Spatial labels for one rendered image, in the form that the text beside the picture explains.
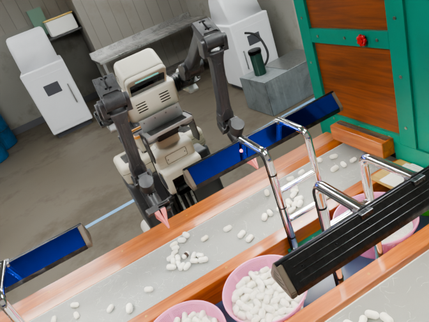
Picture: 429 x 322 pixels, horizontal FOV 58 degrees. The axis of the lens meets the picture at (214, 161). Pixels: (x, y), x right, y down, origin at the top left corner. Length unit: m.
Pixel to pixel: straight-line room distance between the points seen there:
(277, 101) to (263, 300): 3.08
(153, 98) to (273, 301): 1.11
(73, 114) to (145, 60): 4.57
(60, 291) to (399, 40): 1.50
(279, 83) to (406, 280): 3.13
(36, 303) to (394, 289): 1.26
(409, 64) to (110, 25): 6.10
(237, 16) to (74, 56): 3.82
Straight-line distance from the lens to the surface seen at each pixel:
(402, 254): 1.27
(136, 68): 1.83
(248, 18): 4.90
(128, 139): 1.47
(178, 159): 2.04
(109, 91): 1.40
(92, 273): 1.66
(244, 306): 1.25
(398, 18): 1.39
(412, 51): 1.41
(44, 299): 1.70
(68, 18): 7.26
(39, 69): 6.24
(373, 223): 0.89
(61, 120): 6.37
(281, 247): 1.39
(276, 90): 4.11
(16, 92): 7.80
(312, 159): 1.28
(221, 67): 1.55
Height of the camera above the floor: 1.67
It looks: 27 degrees down
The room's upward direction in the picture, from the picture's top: 21 degrees counter-clockwise
